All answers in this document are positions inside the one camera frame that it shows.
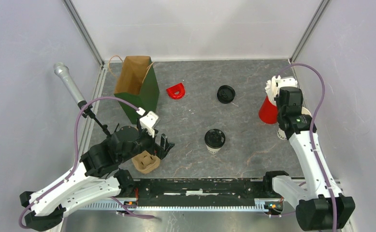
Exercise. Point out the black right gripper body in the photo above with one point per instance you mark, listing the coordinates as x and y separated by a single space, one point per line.
280 113

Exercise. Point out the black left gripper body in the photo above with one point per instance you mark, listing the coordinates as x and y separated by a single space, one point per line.
146 142

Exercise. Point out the black coffee cup lid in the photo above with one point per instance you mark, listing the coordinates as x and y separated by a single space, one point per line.
215 138

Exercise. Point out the white paper coffee cup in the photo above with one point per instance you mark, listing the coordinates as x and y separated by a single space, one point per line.
212 149

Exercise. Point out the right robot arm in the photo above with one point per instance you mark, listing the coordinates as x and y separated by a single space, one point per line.
321 205

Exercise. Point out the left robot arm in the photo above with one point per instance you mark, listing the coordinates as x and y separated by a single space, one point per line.
95 176

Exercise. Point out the brown cardboard cup carrier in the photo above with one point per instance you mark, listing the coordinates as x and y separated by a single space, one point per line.
145 162

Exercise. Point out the red plastic cup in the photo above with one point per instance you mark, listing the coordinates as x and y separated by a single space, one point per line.
268 112

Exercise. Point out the stack of white paper cups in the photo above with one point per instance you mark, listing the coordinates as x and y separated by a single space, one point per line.
281 134

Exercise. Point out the green paper bag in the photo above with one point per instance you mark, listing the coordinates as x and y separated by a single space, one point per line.
137 82

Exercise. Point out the stack of black lids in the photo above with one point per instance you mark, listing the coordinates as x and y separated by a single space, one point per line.
225 94

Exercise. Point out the silver microphone on stand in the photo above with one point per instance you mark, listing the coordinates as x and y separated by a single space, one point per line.
62 71

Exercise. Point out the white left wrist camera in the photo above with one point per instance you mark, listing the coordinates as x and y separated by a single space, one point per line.
147 121

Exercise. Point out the red plastic ring tool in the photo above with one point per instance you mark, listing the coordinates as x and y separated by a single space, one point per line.
176 92

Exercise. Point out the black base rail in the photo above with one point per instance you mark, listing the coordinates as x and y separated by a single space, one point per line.
194 192

